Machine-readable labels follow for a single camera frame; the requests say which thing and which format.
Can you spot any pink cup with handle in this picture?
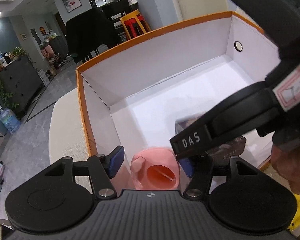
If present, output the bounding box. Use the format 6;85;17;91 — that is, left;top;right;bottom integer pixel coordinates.
130;147;180;190

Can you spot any person's right hand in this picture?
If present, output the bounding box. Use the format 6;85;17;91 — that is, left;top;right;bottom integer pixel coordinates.
271;145;300;195

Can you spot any orange cardboard storage box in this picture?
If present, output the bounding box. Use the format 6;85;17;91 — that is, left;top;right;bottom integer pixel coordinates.
76;10;282;170

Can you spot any blue water jug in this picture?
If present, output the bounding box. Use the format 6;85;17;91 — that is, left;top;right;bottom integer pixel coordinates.
0;107;21;134

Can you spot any dark cabinet with plants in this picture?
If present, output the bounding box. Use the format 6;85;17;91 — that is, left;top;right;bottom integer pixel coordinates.
0;56;44;118

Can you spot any black piano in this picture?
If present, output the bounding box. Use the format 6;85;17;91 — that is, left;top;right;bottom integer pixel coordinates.
65;8;120;63

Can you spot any framed wall picture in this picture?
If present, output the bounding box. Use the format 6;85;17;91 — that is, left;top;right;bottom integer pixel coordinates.
62;0;82;12

